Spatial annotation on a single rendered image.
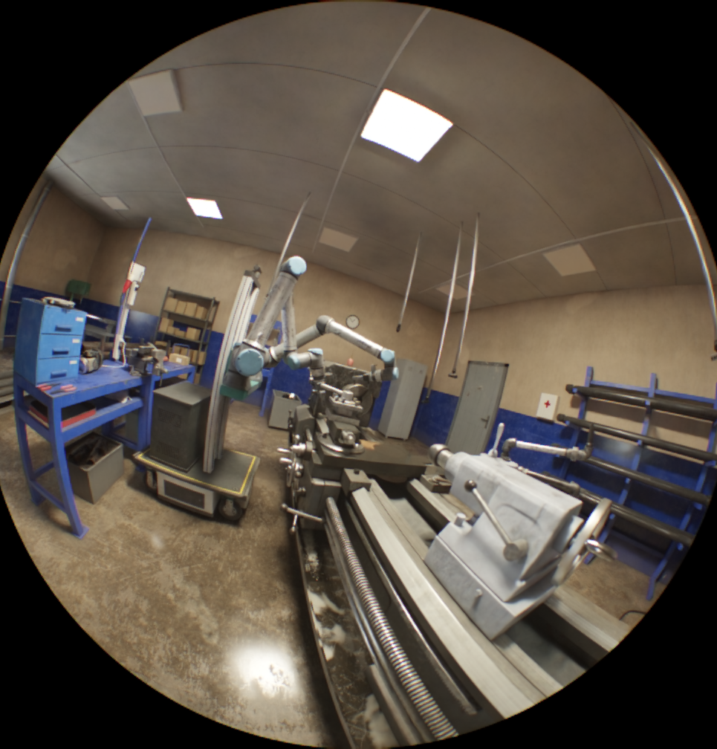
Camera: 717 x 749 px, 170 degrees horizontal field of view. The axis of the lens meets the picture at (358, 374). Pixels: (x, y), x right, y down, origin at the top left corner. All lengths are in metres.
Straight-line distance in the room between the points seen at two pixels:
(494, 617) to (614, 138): 2.66
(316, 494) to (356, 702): 0.90
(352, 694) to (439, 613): 0.46
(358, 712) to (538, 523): 0.76
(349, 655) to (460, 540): 0.59
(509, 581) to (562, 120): 2.48
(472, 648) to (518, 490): 0.39
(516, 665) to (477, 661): 0.10
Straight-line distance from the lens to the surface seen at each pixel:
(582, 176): 2.65
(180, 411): 1.73
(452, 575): 0.70
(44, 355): 1.58
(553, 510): 0.60
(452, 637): 0.64
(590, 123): 2.38
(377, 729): 0.97
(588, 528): 0.56
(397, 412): 5.50
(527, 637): 0.92
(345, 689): 0.97
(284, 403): 4.03
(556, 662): 0.92
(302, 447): 1.20
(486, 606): 0.65
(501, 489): 0.67
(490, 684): 0.63
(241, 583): 1.61
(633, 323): 3.98
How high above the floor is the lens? 1.32
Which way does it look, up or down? 1 degrees down
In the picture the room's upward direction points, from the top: 15 degrees clockwise
